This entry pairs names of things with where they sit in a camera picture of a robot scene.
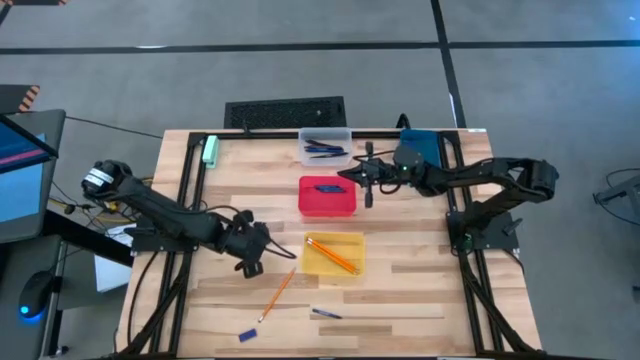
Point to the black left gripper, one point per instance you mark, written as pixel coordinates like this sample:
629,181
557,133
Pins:
247,242

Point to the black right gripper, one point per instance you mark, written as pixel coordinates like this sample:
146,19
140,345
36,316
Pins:
400,175

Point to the yellow translucent plastic bin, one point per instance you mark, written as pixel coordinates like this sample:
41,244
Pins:
345,242

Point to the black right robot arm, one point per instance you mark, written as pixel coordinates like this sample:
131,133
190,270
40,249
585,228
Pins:
480,172

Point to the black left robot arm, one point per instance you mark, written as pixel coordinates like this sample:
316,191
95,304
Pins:
150,205

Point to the clear plastic bin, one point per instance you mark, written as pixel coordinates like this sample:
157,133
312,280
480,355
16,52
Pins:
345,135

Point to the red plastic bin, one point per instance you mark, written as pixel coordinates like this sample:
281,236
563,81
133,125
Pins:
315,207

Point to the blue eraser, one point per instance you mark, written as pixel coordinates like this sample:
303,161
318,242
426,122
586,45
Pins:
247,335

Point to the black clamp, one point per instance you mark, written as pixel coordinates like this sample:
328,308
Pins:
399,120

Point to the blue plastic bin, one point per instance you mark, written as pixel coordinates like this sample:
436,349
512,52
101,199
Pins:
425,140

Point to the black perforated panel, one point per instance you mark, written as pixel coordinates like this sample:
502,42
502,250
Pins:
285,112

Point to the mint green stapler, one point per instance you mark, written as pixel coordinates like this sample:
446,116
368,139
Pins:
210,150

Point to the white paper sheet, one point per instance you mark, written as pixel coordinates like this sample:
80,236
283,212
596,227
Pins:
107,275

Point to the black computer mouse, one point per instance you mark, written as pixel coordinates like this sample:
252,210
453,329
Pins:
36,292

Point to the grey desk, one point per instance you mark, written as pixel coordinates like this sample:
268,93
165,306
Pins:
10,280

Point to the black computer monitor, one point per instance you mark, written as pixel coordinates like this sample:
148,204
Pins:
20,200

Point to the grey tripod base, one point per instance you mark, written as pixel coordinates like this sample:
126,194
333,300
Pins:
620,192

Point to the hazard striped board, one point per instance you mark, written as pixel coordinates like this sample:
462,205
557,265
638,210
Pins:
27,97

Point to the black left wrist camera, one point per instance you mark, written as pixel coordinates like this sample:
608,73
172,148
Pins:
243,217

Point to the black aluminium table frame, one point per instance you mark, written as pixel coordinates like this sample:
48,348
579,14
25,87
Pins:
191,165

